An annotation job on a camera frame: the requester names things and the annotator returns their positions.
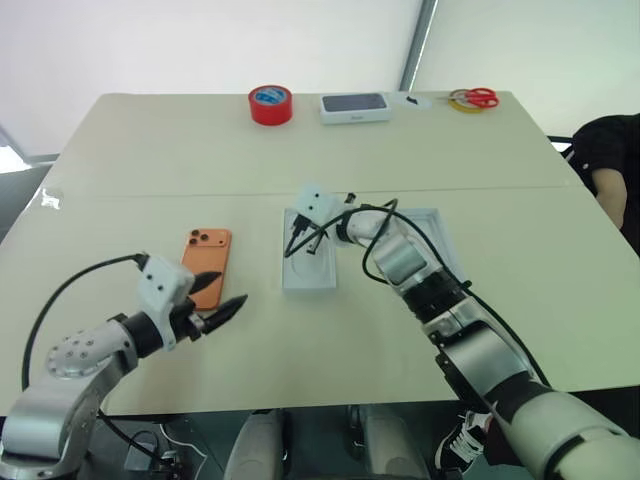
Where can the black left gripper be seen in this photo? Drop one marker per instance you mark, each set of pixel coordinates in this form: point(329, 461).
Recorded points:
point(187, 322)

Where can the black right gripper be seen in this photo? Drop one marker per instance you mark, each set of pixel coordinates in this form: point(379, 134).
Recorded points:
point(304, 225)

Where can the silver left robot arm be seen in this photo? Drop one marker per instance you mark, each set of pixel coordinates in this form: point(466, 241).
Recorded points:
point(75, 360)

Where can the bare person forearm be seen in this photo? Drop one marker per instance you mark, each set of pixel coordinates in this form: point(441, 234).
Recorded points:
point(612, 192)

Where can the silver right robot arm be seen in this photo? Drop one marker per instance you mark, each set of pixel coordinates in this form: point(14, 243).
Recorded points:
point(400, 255)

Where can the white phone box base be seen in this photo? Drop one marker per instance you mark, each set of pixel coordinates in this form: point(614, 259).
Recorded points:
point(310, 272)

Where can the white phone box lid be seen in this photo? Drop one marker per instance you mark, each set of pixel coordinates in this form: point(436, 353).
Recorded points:
point(430, 225)

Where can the white box with dark print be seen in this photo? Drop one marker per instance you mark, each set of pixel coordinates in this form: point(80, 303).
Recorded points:
point(355, 105)

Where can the orange smartphone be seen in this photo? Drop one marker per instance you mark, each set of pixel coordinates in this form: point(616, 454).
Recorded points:
point(207, 255)

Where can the red tape roll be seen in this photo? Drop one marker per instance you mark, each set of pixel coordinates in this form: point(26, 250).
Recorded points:
point(270, 112)

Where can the grey rounded shell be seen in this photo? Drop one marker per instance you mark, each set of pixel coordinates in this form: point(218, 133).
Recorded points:
point(255, 445)
point(395, 445)

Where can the clear plastic bag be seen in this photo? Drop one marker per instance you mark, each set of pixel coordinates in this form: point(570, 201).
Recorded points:
point(423, 105)

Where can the yellow tape roll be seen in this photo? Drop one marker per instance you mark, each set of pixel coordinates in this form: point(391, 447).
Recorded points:
point(457, 106)

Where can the grey background pole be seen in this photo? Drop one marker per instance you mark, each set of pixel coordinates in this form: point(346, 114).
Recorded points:
point(420, 40)

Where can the black and white sneaker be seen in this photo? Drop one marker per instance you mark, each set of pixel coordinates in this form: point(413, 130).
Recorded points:
point(460, 440)

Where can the person in black shirt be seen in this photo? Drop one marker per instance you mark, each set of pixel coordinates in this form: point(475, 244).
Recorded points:
point(610, 145)

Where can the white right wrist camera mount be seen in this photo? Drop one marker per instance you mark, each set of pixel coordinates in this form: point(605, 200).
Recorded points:
point(315, 202)

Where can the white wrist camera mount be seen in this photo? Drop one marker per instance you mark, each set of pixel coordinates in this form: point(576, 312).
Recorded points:
point(315, 202)
point(160, 290)

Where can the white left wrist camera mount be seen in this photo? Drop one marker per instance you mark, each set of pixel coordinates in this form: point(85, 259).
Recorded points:
point(160, 290)

